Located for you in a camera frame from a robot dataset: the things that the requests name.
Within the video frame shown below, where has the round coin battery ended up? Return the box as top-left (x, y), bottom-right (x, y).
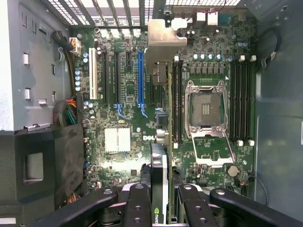
top-left (227, 165), bottom-right (239, 177)

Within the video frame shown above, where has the silver chipset heatsink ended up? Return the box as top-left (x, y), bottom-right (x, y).
top-left (105, 127), bottom-right (131, 153)

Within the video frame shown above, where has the green Dell motherboard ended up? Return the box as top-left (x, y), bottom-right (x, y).
top-left (71, 4), bottom-right (258, 197)

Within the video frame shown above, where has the CPU socket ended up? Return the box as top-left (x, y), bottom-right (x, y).
top-left (186, 80), bottom-right (229, 139)

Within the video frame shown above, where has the black RAM slot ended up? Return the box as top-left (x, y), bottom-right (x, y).
top-left (247, 55), bottom-right (257, 146)
top-left (241, 56), bottom-right (247, 145)
top-left (231, 56), bottom-right (237, 145)
top-left (236, 56), bottom-right (242, 145)

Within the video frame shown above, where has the black plastic air shroud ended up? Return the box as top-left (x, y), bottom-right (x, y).
top-left (0, 124), bottom-right (89, 209)

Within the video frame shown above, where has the dark grey open PC case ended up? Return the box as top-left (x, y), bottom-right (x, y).
top-left (0, 0), bottom-right (303, 227)

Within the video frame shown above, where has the blue expansion slot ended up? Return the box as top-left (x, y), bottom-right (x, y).
top-left (137, 51), bottom-right (145, 106)

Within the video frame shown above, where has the long black expansion slot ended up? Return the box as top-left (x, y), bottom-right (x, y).
top-left (114, 51), bottom-right (122, 105)
top-left (102, 51), bottom-right (110, 105)

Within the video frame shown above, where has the white expansion slot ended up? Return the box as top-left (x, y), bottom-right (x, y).
top-left (89, 47), bottom-right (98, 100)

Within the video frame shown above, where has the grey power supply unit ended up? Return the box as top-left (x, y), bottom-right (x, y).
top-left (0, 0), bottom-right (76, 132)

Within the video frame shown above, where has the white power connector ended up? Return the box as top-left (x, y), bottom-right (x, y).
top-left (69, 37), bottom-right (82, 56)

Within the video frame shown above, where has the coloured power wire bundle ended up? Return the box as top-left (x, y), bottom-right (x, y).
top-left (53, 98), bottom-right (78, 126)

